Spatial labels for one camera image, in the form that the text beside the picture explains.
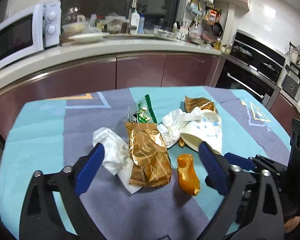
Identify orange peel piece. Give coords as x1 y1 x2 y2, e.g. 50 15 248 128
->
177 154 200 196

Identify white tissue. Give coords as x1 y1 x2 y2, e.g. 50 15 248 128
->
93 127 142 194
158 107 206 148

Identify gold foil snack wrapper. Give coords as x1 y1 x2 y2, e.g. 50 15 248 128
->
125 122 172 188

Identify maroon kitchen base cabinets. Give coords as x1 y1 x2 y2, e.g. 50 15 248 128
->
0 53 221 142

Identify person's right hand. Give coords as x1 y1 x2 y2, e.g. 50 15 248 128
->
284 216 300 234

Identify white paper cup near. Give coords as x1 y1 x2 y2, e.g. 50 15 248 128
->
180 110 223 154

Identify teal and grey tablecloth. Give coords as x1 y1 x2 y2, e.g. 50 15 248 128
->
0 86 290 239

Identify small gold wrapper far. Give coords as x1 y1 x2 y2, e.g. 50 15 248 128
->
185 97 218 113

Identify green snack wrapper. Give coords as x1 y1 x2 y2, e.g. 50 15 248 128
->
127 94 158 124

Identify black built-in oven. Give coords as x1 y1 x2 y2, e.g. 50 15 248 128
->
216 29 285 110

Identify white plate on counter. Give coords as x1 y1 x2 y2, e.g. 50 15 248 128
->
68 33 109 44

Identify black frying pan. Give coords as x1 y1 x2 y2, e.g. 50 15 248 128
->
211 22 223 37

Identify white microwave oven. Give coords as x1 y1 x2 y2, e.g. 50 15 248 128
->
0 0 62 69

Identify white dish soap bottle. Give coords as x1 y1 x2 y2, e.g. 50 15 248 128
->
130 9 140 34

